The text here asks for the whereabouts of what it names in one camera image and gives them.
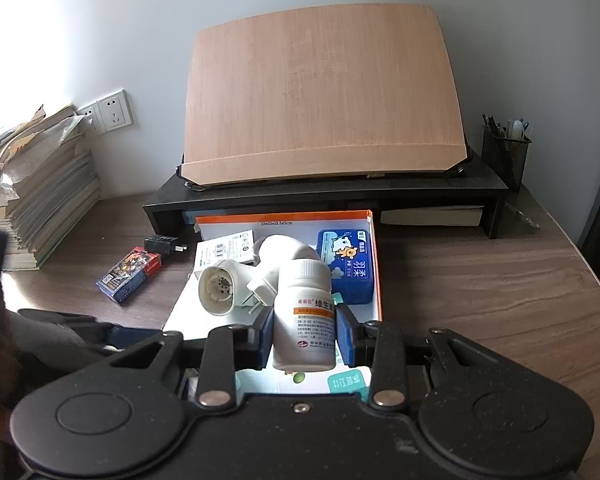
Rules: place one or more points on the person's left hand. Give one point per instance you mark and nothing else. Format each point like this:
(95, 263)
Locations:
(0, 385)

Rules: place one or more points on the white elbow plug adapter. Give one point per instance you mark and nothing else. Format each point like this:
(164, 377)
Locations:
(280, 252)

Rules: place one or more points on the wooden tilted reading board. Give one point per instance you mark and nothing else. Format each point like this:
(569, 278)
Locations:
(320, 95)

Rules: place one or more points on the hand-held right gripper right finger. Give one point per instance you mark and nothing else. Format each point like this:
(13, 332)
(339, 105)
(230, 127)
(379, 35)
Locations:
(347, 336)

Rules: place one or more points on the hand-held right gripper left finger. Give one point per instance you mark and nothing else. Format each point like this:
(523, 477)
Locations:
(266, 335)

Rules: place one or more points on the white round plug adapter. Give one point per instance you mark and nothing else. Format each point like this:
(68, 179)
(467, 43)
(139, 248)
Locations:
(222, 285)

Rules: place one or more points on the black mesh pen holder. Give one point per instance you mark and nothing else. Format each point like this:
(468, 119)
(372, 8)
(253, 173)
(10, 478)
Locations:
(505, 160)

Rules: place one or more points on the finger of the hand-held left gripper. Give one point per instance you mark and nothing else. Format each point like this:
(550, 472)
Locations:
(130, 336)

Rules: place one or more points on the cartoon print bandage box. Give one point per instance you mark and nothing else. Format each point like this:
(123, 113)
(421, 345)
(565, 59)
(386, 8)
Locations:
(340, 382)

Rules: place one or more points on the white pill bottle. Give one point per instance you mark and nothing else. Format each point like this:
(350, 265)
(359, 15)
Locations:
(305, 320)

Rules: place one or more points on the white orange cardboard box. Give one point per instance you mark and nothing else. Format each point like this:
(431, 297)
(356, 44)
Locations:
(220, 225)

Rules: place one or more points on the clear pen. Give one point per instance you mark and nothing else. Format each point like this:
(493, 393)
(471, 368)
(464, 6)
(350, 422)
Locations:
(522, 217)

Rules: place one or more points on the colourful card box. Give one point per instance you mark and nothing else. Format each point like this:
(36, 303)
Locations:
(130, 275)

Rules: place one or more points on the white wall socket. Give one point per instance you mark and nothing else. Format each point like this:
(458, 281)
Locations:
(90, 117)
(114, 110)

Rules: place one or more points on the black charger plug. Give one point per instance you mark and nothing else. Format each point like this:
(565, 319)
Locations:
(162, 245)

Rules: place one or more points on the blue tissue pack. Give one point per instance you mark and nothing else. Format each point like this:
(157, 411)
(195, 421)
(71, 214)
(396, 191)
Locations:
(350, 265)

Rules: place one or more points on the stack of books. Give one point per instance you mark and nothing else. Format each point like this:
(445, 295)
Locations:
(45, 195)

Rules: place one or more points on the black desk riser shelf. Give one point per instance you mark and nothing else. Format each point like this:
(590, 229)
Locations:
(330, 190)

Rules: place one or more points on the small white product box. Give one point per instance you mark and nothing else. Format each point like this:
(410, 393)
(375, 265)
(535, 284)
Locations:
(225, 247)

